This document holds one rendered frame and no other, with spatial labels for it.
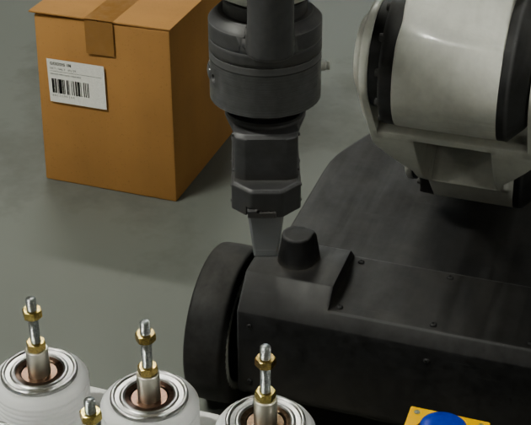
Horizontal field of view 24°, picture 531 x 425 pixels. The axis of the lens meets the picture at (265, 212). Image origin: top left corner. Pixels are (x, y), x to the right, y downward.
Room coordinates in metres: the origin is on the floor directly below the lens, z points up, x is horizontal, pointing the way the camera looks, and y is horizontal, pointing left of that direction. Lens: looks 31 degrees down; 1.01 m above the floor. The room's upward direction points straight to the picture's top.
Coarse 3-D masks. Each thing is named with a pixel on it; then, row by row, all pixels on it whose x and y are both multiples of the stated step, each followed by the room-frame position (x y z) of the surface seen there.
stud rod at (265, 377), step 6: (264, 348) 0.88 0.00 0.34; (270, 348) 0.88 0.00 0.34; (264, 354) 0.88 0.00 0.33; (270, 354) 0.88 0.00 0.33; (264, 360) 0.88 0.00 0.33; (264, 372) 0.88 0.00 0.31; (270, 372) 0.88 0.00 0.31; (264, 378) 0.88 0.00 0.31; (270, 378) 0.88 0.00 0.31; (264, 384) 0.88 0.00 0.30; (270, 384) 0.88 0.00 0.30; (264, 390) 0.88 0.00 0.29; (270, 390) 0.88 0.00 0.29
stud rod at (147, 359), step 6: (144, 324) 0.92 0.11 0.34; (144, 330) 0.92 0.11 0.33; (150, 330) 0.92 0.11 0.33; (144, 348) 0.92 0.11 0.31; (150, 348) 0.92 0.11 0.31; (144, 354) 0.92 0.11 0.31; (150, 354) 0.92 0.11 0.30; (144, 360) 0.92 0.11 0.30; (150, 360) 0.92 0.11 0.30; (144, 366) 0.92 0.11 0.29; (150, 366) 0.92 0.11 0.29
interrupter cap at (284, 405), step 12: (252, 396) 0.92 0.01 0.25; (240, 408) 0.90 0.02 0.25; (252, 408) 0.90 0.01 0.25; (288, 408) 0.90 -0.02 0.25; (300, 408) 0.90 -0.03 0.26; (228, 420) 0.88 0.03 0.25; (240, 420) 0.89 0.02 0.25; (252, 420) 0.89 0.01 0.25; (288, 420) 0.89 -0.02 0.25; (300, 420) 0.88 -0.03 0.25
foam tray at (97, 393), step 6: (90, 390) 1.02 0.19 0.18; (96, 390) 1.02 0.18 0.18; (102, 390) 1.02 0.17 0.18; (96, 396) 1.01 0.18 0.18; (102, 396) 1.01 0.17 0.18; (96, 402) 1.00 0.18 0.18; (204, 414) 0.98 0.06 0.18; (210, 414) 0.98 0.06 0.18; (216, 414) 0.98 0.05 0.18; (204, 420) 0.97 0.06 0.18; (210, 420) 0.97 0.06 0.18; (216, 420) 0.97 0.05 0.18
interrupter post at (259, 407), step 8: (256, 400) 0.88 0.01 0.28; (256, 408) 0.88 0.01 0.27; (264, 408) 0.87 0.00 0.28; (272, 408) 0.88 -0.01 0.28; (256, 416) 0.88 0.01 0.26; (264, 416) 0.87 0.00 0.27; (272, 416) 0.88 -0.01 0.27; (256, 424) 0.88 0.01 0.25; (264, 424) 0.87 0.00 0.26; (272, 424) 0.88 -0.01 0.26
